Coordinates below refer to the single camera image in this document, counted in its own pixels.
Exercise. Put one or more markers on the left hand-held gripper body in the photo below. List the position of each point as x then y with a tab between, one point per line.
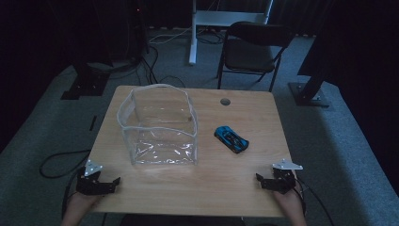
89	183

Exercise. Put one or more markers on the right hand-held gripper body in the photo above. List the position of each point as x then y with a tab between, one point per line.
284	179

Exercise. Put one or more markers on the blue toy car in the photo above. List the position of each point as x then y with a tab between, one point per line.
231	139

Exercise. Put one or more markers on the clear plastic zip bag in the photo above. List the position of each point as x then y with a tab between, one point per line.
160	147

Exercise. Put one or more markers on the person's left hand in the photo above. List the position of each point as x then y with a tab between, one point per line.
82	202

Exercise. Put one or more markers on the person's right hand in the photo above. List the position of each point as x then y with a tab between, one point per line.
288	202

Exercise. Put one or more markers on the small black stick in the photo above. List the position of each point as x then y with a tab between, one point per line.
92	122

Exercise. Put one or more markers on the black metal stand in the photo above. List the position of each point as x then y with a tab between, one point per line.
86	83
310	91

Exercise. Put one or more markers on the black folding chair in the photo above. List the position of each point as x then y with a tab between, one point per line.
247	53

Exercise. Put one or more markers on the black equipment tower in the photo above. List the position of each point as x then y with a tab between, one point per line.
136	31

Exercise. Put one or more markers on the white desk frame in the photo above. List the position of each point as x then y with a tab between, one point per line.
200	19

